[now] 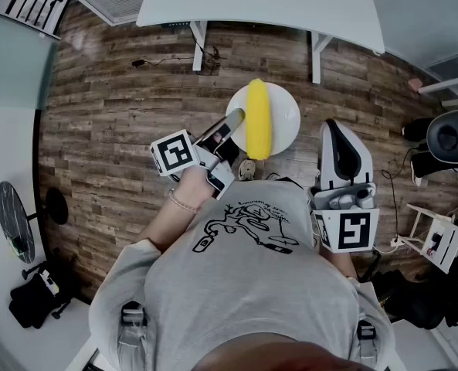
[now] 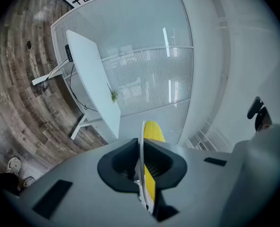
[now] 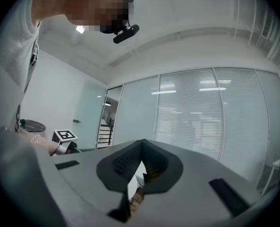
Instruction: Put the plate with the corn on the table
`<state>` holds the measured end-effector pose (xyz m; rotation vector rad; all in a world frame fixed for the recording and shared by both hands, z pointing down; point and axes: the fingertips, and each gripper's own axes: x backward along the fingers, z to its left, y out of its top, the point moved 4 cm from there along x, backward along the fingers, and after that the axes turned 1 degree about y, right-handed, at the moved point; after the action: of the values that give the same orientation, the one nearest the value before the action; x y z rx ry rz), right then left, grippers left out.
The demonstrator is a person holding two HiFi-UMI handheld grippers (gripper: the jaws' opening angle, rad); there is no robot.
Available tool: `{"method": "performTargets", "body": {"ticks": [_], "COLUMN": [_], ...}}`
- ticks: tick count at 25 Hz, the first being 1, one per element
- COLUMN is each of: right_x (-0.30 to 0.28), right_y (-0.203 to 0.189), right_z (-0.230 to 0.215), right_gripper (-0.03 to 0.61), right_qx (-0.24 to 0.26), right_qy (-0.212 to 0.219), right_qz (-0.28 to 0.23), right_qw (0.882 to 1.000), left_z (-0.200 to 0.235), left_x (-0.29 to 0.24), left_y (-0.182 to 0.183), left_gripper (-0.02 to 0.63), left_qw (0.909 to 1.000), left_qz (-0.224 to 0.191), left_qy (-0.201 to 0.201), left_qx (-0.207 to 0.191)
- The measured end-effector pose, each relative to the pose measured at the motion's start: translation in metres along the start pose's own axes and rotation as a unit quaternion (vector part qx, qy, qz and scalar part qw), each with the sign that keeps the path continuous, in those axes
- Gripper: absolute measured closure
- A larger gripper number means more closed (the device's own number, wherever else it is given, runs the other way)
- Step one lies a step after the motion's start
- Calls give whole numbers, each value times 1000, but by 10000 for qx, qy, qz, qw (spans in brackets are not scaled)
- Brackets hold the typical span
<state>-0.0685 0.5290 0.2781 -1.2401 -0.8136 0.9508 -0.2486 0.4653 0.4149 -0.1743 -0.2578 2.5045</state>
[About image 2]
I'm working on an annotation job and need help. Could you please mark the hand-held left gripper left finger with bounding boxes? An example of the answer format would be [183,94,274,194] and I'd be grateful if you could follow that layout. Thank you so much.
[11,138,154,227]

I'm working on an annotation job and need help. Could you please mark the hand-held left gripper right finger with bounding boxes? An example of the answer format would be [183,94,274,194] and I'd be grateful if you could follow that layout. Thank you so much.
[144,140,243,227]

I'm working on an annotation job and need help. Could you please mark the white plate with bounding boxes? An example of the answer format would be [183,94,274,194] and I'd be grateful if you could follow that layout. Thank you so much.
[139,121,154,214]

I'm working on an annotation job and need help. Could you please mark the yellow corn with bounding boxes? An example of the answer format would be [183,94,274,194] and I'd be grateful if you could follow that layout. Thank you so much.
[144,121,166,204]

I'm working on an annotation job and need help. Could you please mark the white desk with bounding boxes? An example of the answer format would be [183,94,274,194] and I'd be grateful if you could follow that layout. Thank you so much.
[32,29,121,140]

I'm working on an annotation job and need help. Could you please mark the white shoe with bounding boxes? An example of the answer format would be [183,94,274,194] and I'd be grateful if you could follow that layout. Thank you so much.
[23,176,36,188]
[7,157,22,175]

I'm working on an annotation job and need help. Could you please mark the person's black trousers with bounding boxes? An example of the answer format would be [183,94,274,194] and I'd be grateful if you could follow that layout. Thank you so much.
[0,173,20,196]

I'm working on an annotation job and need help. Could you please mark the flower bouquet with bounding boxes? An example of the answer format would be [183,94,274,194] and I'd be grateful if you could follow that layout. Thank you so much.
[106,83,119,103]

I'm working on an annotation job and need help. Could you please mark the black power strip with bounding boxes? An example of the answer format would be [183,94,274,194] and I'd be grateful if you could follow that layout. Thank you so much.
[64,44,74,62]

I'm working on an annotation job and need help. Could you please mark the black cable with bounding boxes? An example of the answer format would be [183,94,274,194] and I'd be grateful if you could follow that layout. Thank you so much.
[68,60,98,113]

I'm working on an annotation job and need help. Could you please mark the black head-mounted camera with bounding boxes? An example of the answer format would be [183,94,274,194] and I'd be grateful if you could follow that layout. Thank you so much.
[247,96,272,132]

